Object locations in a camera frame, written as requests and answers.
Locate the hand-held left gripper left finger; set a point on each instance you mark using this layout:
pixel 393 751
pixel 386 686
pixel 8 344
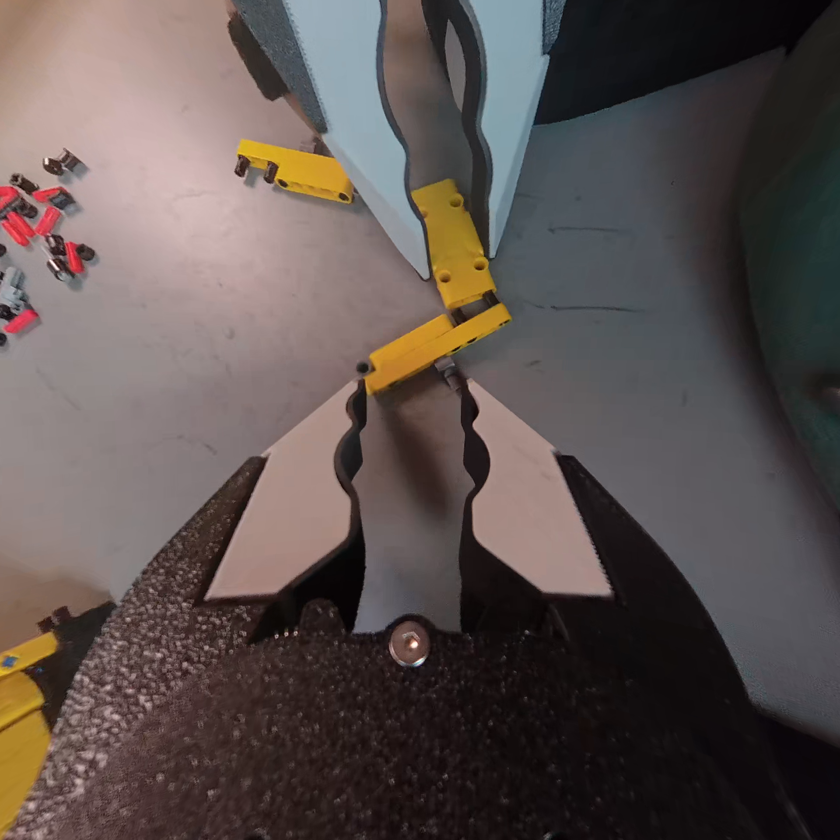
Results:
pixel 289 525

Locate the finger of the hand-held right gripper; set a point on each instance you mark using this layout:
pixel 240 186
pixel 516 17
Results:
pixel 512 98
pixel 348 85

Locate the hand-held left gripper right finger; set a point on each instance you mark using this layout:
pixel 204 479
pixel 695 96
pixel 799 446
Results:
pixel 538 525

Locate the yellow lego beam assembly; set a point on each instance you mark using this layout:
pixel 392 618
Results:
pixel 420 348
pixel 308 174

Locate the yellow lego panel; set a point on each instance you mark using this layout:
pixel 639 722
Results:
pixel 456 243

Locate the pile of small lego parts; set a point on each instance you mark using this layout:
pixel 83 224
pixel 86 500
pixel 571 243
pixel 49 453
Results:
pixel 49 220

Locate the yellow black lego truck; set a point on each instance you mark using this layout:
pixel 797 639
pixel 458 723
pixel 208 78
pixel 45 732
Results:
pixel 19 722

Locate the black padded wrist rest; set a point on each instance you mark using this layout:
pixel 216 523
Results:
pixel 656 52

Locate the person's green hoodie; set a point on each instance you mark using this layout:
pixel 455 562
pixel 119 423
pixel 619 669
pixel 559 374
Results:
pixel 800 295

